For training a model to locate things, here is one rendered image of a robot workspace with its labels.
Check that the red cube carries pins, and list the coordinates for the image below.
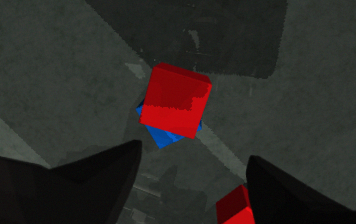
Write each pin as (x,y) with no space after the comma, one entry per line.
(175,99)
(234,208)

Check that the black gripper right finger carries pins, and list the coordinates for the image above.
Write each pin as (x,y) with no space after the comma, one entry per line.
(279,198)

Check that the blue cube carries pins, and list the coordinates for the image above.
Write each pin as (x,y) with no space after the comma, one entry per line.
(162,138)

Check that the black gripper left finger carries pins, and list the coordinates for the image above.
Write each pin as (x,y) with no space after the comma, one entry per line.
(92,190)

